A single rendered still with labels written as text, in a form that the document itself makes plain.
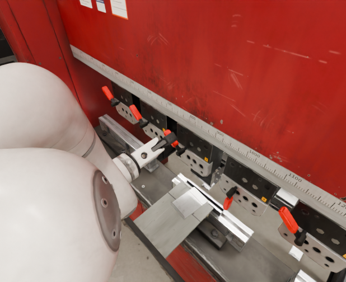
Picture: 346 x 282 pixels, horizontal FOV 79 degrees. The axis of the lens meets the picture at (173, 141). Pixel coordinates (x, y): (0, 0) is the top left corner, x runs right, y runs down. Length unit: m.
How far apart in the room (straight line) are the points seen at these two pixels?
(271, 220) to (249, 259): 1.19
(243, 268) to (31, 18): 1.32
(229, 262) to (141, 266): 1.01
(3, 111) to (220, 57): 0.40
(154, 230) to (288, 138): 0.57
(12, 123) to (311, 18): 0.41
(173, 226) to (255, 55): 0.64
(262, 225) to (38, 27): 2.03
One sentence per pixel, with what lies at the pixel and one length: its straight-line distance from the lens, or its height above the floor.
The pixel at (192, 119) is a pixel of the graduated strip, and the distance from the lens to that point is 0.64.
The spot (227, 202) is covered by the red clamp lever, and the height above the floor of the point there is 1.20.
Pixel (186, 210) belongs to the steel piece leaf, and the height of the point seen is 1.00.
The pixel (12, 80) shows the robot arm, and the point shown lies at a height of 1.68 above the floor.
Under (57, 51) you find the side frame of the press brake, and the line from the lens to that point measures 1.24.
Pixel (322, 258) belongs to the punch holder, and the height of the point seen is 1.21.
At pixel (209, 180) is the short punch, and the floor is 1.13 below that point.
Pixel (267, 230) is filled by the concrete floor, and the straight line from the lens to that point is 2.09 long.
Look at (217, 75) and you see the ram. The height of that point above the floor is 1.55.
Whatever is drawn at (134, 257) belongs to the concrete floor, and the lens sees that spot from 1.89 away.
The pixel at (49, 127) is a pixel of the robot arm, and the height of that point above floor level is 1.63.
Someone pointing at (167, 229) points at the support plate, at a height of 1.00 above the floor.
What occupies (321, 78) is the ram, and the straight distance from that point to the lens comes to 0.43.
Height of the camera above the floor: 1.78
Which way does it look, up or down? 44 degrees down
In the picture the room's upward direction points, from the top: straight up
